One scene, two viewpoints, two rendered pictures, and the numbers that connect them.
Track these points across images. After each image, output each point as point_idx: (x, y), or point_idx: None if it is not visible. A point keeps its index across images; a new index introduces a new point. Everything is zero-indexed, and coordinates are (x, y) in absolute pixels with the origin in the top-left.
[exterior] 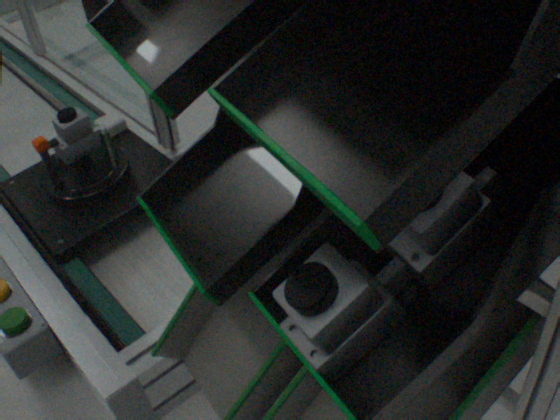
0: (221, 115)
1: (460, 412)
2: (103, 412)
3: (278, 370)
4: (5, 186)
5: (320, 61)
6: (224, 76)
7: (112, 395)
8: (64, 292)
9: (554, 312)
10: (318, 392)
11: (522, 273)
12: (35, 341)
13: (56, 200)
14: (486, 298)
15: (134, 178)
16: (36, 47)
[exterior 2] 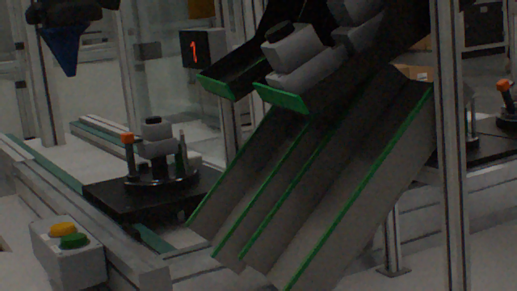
0: (258, 30)
1: (385, 149)
2: None
3: (275, 191)
4: (87, 187)
5: None
6: None
7: (144, 272)
8: (122, 231)
9: (434, 52)
10: (305, 219)
11: (406, 22)
12: (87, 256)
13: (131, 188)
14: (379, 27)
15: (201, 183)
16: (133, 127)
